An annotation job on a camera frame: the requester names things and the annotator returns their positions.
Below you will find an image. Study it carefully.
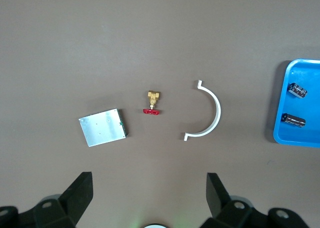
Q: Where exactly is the blue plastic tray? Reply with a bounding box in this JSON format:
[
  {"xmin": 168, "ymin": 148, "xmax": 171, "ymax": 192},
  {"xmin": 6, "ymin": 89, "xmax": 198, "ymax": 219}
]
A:
[{"xmin": 272, "ymin": 58, "xmax": 320, "ymax": 149}]

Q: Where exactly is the black electrolytic capacitor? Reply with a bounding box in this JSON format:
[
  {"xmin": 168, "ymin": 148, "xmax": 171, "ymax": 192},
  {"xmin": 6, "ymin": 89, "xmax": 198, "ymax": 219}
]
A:
[
  {"xmin": 287, "ymin": 81, "xmax": 308, "ymax": 99},
  {"xmin": 281, "ymin": 112, "xmax": 307, "ymax": 129}
]

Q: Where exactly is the white semicircular pipe clamp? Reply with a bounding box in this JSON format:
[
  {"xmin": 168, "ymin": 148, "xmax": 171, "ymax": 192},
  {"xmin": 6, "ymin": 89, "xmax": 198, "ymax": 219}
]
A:
[{"xmin": 180, "ymin": 79, "xmax": 222, "ymax": 142}]

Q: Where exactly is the brass valve with red handle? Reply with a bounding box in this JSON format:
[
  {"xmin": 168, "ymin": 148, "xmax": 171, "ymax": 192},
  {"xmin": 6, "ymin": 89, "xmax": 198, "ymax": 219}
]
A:
[{"xmin": 142, "ymin": 89, "xmax": 162, "ymax": 116}]

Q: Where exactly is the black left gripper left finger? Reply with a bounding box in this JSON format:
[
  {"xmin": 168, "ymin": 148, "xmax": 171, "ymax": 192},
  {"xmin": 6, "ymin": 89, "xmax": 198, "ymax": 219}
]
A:
[{"xmin": 0, "ymin": 171, "xmax": 94, "ymax": 228}]

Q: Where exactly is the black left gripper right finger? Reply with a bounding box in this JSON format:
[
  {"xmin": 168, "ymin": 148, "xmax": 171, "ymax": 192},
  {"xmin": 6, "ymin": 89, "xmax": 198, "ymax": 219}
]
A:
[{"xmin": 201, "ymin": 172, "xmax": 310, "ymax": 228}]

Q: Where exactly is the silver metal module box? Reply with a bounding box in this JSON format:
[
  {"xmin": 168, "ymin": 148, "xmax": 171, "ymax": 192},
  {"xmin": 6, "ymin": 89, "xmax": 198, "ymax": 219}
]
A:
[{"xmin": 78, "ymin": 108, "xmax": 130, "ymax": 148}]

